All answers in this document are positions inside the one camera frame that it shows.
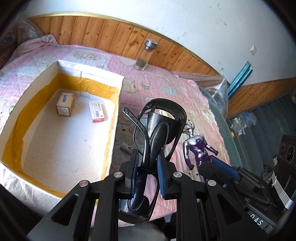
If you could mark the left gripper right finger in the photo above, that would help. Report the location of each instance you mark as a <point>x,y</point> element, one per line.
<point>165,170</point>

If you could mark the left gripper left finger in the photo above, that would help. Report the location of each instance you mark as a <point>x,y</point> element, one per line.
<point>131,173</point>

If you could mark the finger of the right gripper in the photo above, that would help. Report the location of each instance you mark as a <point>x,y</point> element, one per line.
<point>211,171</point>
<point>225,169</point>

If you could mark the purple silver action figure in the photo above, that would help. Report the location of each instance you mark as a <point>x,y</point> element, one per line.
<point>197,145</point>

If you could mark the white plastic tube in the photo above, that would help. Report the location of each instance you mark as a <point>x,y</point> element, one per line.
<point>126,148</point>

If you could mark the black sunglasses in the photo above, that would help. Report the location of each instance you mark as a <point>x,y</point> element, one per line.
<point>160,125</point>

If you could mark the pink cartoon quilt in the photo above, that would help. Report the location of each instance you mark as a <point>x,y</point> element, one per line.
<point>33,57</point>

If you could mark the clear plastic bag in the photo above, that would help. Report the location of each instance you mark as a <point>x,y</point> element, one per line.
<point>243,121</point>

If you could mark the red white flat pack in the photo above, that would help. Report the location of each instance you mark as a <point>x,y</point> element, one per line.
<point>96,112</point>

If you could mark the white cardboard box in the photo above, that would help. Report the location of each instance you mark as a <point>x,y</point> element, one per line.
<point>53,152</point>

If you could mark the bubble wrap sheet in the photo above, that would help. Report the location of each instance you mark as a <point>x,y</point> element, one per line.
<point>215,86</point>

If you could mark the small brown cardboard box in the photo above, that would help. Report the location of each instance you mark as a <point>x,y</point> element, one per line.
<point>65,104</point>

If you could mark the teal metal bars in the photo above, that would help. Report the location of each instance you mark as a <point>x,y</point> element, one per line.
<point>239,79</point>

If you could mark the glass tea bottle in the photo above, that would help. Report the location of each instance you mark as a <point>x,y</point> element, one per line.
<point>145,54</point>

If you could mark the black tracking camera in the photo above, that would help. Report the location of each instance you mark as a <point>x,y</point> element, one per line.
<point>284,170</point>

